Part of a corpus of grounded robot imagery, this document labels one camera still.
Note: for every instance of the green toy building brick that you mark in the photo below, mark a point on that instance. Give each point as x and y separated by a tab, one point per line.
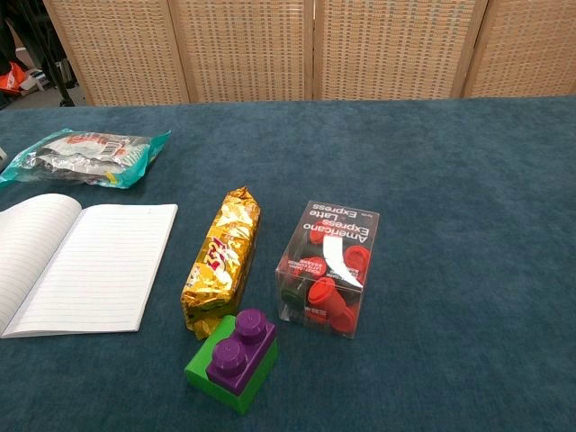
200	366

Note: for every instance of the gold foil biscuit pack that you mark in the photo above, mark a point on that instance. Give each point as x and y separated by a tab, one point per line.
220	270

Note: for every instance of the purple toy building brick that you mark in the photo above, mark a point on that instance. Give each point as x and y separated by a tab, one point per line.
238	360

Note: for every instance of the teal foil snack bag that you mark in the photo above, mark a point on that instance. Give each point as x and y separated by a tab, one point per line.
81	157

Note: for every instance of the red black snack box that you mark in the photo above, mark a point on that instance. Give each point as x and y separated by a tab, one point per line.
328	252

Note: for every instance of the white lined notebook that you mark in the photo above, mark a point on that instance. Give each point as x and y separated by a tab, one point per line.
99	270

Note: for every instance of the woven wooden screen panel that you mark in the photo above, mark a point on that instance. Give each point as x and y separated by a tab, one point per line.
243	49
526	49
121	49
391	49

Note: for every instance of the orange plastic bag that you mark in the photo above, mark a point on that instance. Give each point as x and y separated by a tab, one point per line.
11	80

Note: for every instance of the black tripod stand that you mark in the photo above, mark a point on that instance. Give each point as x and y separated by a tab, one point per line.
57	67

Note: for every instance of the blue carpet table mat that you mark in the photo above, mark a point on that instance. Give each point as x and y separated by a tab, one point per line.
450	225

